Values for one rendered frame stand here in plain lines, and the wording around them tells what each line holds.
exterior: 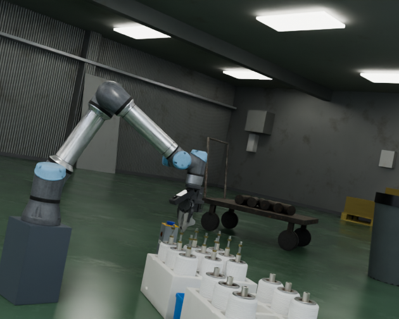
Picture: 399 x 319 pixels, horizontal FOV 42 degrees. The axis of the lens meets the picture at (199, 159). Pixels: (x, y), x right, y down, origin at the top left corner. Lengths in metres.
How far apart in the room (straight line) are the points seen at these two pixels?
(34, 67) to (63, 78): 0.70
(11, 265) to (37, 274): 0.11
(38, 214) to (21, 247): 0.14
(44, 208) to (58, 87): 9.90
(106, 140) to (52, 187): 10.03
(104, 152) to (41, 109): 1.67
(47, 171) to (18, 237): 0.27
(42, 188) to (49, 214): 0.10
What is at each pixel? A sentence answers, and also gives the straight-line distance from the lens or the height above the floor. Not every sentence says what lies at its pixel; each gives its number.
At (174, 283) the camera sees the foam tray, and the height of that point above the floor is 0.15.
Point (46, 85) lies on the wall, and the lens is 11.77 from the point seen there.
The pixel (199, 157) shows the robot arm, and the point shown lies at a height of 0.67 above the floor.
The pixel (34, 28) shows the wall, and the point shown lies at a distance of 11.68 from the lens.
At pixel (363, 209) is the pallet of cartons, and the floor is 0.31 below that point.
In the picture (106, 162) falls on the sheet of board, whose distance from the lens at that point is 12.04.
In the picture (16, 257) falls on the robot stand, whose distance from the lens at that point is 2.10.
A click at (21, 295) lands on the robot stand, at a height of 0.04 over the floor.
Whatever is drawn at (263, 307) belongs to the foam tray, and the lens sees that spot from 1.95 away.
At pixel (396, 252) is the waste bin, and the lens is 4.27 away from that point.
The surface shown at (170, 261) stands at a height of 0.20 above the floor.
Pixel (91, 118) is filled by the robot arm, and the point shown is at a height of 0.74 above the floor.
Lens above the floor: 0.65
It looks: level
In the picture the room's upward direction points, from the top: 11 degrees clockwise
